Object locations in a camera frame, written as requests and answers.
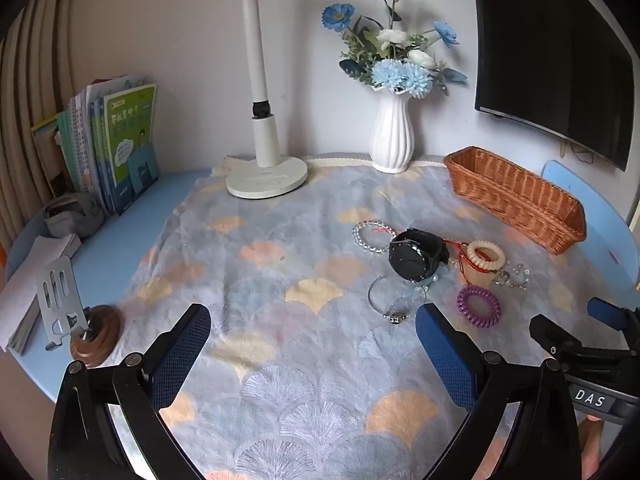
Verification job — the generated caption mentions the metal phone stand wooden base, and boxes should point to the metal phone stand wooden base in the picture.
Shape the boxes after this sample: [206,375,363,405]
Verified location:
[36,255,123,366]

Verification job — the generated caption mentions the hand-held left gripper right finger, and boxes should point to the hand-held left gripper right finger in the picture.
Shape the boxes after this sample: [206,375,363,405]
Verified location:
[415,303,583,480]

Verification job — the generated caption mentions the beige curtain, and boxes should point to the beige curtain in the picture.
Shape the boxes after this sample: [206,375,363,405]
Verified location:
[0,0,101,256]

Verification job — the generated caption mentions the silver bangle bracelet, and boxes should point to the silver bangle bracelet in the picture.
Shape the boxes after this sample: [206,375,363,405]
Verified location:
[368,275,430,326]

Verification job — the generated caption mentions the red string bracelet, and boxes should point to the red string bracelet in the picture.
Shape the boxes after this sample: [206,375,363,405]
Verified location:
[442,238,501,288]

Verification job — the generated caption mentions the black monitor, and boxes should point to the black monitor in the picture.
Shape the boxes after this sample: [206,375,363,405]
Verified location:
[468,0,636,172]

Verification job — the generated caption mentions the person's right hand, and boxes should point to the person's right hand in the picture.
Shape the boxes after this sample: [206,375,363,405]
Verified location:
[577,411,609,480]

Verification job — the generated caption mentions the white ribbed vase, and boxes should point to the white ribbed vase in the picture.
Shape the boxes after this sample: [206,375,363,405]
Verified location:
[369,85,416,174]

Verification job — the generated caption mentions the black wall cable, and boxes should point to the black wall cable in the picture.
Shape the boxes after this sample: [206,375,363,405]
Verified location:
[559,139,597,166]

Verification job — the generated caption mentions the clear bead bracelet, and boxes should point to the clear bead bracelet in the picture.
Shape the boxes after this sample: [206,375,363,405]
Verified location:
[352,220,397,261]

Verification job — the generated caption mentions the clear crystal charm bracelet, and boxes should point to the clear crystal charm bracelet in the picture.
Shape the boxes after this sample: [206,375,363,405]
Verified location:
[492,262,532,292]

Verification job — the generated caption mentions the fan-patterned blanket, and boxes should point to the fan-patterned blanket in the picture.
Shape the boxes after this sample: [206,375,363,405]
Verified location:
[107,152,632,480]

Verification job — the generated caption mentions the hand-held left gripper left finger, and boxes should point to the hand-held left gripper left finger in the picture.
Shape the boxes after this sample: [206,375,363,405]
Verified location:
[47,303,212,480]

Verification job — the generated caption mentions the blue and white artificial flowers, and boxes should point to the blue and white artificial flowers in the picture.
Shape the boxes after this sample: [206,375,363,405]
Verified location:
[321,0,469,98]

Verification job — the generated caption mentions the black watch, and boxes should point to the black watch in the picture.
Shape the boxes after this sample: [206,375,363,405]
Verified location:
[388,228,451,283]

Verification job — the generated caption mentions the grey pouch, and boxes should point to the grey pouch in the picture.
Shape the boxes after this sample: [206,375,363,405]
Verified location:
[42,192,106,239]

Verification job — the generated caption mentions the brown wicker basket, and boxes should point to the brown wicker basket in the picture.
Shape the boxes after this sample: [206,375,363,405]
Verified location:
[443,146,587,256]

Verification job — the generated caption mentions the blue book stand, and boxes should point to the blue book stand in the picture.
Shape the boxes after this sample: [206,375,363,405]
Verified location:
[117,142,161,213]

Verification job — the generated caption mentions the row of books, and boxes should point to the row of books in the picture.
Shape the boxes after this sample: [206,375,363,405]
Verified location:
[31,75,161,217]

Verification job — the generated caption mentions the purple spiral hair tie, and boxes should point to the purple spiral hair tie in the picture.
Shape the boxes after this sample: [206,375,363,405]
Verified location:
[456,286,501,330]

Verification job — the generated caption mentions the cream spiral hair tie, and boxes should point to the cream spiral hair tie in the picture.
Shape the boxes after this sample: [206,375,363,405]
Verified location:
[466,240,507,272]

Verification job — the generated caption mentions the white desk lamp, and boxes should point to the white desk lamp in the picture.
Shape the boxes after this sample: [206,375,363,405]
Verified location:
[177,0,309,199]

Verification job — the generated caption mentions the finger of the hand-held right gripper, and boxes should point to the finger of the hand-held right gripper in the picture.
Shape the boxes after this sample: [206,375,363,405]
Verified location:
[587,297,640,347]
[529,314,588,362]

